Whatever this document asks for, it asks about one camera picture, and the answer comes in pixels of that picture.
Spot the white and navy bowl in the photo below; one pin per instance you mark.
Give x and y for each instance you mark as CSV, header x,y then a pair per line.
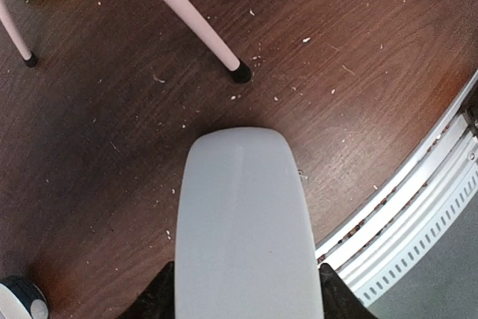
x,y
21,298

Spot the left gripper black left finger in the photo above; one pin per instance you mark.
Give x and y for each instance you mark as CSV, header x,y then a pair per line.
x,y
157,300

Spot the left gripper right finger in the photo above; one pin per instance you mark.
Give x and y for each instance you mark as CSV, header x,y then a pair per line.
x,y
339,302

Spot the white metronome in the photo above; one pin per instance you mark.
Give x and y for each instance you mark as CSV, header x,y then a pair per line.
x,y
244,243

